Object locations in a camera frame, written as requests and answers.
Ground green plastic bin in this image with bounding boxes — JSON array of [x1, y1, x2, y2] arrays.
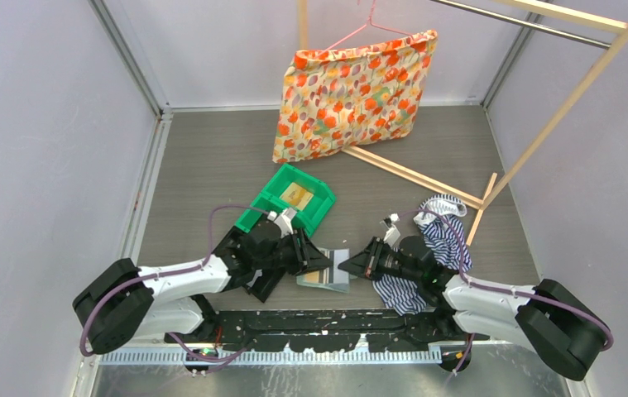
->
[[250, 164, 337, 237]]

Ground wooden clothes rack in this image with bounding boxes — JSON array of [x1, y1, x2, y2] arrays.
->
[[298, 0, 628, 237]]

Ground metal rack rod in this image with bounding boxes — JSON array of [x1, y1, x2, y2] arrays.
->
[[431, 0, 611, 50]]

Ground pink wire hanger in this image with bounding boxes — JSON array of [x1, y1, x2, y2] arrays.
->
[[325, 0, 412, 50]]

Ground gold card in bin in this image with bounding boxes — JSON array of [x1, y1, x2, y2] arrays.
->
[[280, 182, 314, 211]]

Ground black plastic tray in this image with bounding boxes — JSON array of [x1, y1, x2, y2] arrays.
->
[[213, 231, 284, 302]]

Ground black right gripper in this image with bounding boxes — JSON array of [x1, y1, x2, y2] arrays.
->
[[339, 236, 422, 283]]

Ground green card holder wallet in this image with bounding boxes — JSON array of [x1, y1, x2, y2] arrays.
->
[[296, 248, 350, 294]]

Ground blue white striped cloth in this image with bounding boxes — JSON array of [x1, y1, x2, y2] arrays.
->
[[372, 194, 472, 315]]

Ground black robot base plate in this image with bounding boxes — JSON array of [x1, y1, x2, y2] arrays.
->
[[178, 309, 467, 352]]

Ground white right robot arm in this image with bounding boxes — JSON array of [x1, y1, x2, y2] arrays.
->
[[338, 237, 613, 380]]

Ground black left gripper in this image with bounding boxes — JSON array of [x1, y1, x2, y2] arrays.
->
[[254, 227, 332, 275]]

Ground floral orange pillowcase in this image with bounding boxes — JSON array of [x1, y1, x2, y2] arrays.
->
[[272, 30, 438, 163]]

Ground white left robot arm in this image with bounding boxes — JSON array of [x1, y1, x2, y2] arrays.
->
[[72, 221, 333, 355]]

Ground aluminium frame rail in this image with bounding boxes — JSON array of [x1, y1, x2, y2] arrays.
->
[[89, 1, 170, 250]]

